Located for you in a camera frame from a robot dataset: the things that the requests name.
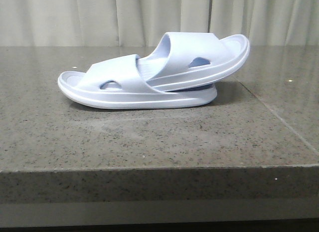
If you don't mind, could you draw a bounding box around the light blue slipper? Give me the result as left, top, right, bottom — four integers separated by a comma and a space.
137, 32, 250, 91
57, 54, 217, 109

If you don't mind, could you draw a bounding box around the beige curtain backdrop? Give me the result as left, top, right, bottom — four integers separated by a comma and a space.
0, 0, 319, 46

